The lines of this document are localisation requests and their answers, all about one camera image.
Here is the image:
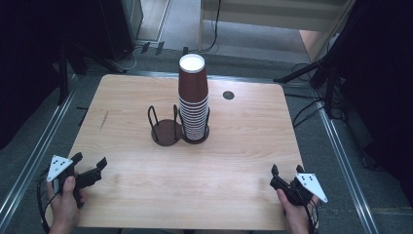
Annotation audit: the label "white floor cable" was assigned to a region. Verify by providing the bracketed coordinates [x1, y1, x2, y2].
[113, 45, 144, 73]

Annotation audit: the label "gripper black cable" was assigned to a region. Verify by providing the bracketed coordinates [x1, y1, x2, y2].
[36, 169, 55, 234]
[301, 194, 319, 234]

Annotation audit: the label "hanging black cable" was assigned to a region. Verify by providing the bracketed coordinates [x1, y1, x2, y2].
[187, 0, 223, 55]

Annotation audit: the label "black floor cables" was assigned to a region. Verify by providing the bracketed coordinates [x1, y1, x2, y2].
[284, 93, 326, 129]

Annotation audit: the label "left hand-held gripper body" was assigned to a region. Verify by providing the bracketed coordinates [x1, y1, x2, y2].
[47, 154, 102, 209]

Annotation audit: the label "white furniture frame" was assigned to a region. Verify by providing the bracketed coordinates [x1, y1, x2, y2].
[198, 0, 356, 53]

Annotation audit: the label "black wire cup holder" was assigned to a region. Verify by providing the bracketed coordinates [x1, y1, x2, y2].
[147, 104, 211, 147]

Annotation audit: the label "person's left hand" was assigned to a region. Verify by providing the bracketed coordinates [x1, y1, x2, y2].
[47, 176, 89, 230]

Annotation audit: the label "black tripod stand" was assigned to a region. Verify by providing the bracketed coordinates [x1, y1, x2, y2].
[273, 53, 346, 120]

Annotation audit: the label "dark curtain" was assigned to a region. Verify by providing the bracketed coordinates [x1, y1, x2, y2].
[334, 0, 413, 209]
[0, 0, 108, 150]

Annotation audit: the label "metal floor rail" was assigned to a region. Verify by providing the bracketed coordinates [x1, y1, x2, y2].
[0, 74, 78, 225]
[317, 105, 382, 234]

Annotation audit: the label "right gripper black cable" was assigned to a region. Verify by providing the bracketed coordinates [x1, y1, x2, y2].
[301, 194, 319, 234]

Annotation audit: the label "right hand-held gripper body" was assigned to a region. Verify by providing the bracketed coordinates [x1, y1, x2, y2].
[270, 173, 328, 207]

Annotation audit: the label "person's right hand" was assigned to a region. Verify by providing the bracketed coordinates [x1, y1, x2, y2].
[276, 188, 320, 234]

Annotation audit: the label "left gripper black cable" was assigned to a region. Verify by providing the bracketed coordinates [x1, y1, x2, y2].
[36, 169, 55, 234]

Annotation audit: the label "black cabinet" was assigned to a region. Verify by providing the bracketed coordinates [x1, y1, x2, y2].
[96, 0, 144, 61]

